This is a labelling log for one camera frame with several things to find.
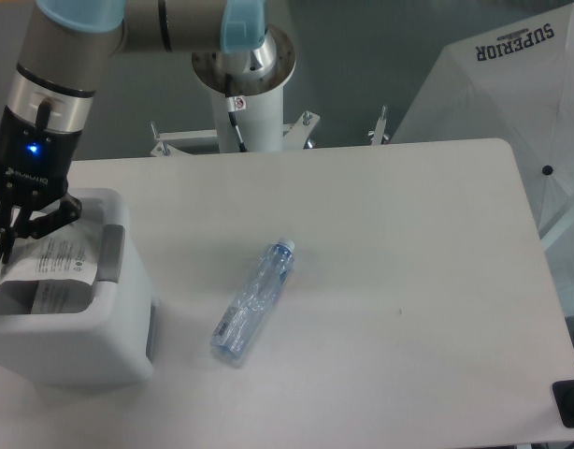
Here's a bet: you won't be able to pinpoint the white Superior umbrella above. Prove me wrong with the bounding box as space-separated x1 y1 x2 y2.
394 4 574 316

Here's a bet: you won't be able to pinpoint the black cable on pedestal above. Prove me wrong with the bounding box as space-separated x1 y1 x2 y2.
223 73 249 153

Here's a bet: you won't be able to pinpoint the white printed paper in bin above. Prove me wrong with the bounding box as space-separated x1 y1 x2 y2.
31 280 93 314

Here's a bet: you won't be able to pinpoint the white pedestal base frame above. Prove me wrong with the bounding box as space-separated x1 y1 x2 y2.
151 105 391 157

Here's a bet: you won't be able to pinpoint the black device at table corner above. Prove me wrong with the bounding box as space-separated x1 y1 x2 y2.
552 380 574 428

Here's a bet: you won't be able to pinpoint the clear plastic bag printed label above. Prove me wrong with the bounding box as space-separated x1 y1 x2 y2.
0 219 103 285

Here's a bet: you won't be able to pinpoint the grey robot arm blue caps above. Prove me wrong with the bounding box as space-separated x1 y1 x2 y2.
0 1 266 263

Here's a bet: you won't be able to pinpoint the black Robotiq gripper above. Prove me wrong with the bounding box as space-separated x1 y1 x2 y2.
0 108 82 264

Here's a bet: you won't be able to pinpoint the white plastic trash can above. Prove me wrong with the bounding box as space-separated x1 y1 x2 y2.
0 188 159 385

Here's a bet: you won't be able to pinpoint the black gripper cable plug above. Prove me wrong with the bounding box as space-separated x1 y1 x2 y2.
35 98 52 129

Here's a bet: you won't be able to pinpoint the clear plastic water bottle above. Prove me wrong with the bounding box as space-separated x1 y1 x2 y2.
210 239 295 365

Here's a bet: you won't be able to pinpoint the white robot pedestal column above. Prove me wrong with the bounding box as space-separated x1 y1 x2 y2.
192 25 296 153

